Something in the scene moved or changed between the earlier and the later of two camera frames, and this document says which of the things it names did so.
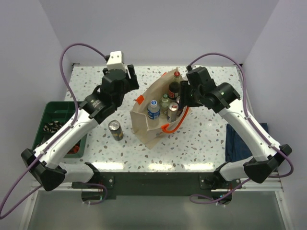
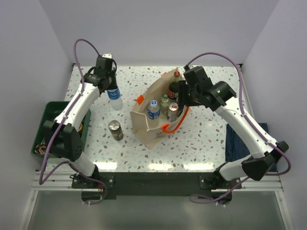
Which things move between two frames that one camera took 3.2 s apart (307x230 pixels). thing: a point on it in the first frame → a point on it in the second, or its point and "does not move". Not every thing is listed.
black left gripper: [133, 83] → [113, 85]
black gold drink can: [115, 129] does not move
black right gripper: [184, 87] does not move
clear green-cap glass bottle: [164, 104] does not move
